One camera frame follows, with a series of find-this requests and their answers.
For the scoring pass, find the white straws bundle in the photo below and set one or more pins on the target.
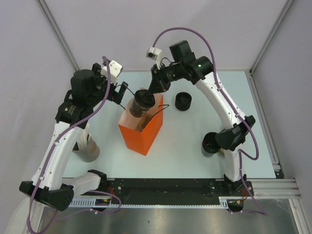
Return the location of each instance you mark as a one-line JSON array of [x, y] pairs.
[[82, 141]]

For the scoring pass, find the black ribbed cup stack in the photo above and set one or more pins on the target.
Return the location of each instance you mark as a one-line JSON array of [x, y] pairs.
[[183, 101]]

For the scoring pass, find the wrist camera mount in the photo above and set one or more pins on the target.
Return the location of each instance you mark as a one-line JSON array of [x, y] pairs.
[[156, 55], [115, 70]]

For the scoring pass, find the black coffee cup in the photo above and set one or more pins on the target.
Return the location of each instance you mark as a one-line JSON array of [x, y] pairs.
[[209, 145]]

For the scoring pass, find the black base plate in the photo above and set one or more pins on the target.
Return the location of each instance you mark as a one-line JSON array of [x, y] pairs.
[[173, 191]]

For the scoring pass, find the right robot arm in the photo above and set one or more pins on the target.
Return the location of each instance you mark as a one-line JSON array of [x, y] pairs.
[[200, 72]]

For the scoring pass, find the black cup lid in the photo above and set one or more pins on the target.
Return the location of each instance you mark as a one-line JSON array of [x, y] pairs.
[[144, 98]]

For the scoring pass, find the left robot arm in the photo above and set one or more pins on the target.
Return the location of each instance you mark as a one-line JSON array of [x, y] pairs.
[[88, 89]]

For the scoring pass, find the grey slotted cable duct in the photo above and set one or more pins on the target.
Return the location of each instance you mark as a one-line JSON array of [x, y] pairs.
[[106, 203]]

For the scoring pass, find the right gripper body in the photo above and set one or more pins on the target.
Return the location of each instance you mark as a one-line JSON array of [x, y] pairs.
[[167, 74]]

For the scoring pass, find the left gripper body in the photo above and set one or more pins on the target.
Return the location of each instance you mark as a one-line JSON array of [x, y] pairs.
[[101, 84]]

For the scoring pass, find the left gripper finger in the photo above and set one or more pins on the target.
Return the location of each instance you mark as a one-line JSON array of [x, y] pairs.
[[117, 97], [123, 89]]

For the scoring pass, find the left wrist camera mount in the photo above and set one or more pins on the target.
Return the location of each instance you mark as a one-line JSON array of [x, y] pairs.
[[115, 70]]

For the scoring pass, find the orange paper bag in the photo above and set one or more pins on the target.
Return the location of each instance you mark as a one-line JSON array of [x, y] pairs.
[[139, 133]]

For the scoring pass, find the grey straw holder cup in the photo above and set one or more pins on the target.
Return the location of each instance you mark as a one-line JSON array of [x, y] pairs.
[[90, 153]]

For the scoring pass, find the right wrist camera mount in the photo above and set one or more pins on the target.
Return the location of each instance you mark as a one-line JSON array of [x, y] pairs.
[[156, 55]]

